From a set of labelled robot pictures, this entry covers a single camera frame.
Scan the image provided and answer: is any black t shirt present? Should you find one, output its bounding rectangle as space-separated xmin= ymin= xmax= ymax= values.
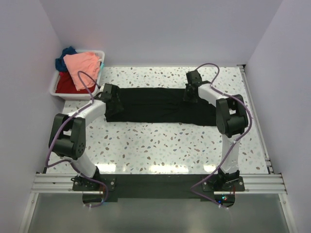
xmin=105 ymin=88 xmax=216 ymax=126

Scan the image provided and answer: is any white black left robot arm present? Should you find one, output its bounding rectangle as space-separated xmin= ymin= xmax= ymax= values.
xmin=45 ymin=83 xmax=123 ymax=190

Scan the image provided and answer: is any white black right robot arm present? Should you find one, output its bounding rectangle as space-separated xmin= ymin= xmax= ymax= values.
xmin=184 ymin=70 xmax=248 ymax=191

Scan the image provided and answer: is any white plastic laundry basket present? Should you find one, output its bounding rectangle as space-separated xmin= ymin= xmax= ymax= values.
xmin=49 ymin=49 xmax=105 ymax=100

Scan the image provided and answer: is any salmon pink t shirt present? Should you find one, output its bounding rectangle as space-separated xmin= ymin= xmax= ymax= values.
xmin=64 ymin=52 xmax=102 ymax=91

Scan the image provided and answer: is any red t shirt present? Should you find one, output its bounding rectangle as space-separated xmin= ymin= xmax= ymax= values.
xmin=55 ymin=72 xmax=96 ymax=94

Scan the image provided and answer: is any blue t shirt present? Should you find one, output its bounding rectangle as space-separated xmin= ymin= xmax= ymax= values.
xmin=55 ymin=46 xmax=77 ymax=72

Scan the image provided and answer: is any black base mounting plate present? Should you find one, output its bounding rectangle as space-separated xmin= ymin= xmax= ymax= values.
xmin=71 ymin=174 xmax=245 ymax=207

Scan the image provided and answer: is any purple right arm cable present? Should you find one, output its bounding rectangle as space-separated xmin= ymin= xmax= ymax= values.
xmin=191 ymin=63 xmax=254 ymax=204

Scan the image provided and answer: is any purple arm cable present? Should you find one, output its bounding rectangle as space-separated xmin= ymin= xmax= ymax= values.
xmin=45 ymin=70 xmax=109 ymax=207
xmin=191 ymin=63 xmax=254 ymax=204

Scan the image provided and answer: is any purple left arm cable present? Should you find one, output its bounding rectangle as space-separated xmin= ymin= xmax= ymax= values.
xmin=45 ymin=70 xmax=109 ymax=207

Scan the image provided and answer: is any aluminium right side rail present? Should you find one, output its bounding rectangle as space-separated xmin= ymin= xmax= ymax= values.
xmin=237 ymin=65 xmax=274 ymax=174

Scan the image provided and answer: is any aluminium front rail frame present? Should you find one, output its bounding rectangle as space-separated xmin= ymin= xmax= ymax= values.
xmin=31 ymin=174 xmax=287 ymax=194

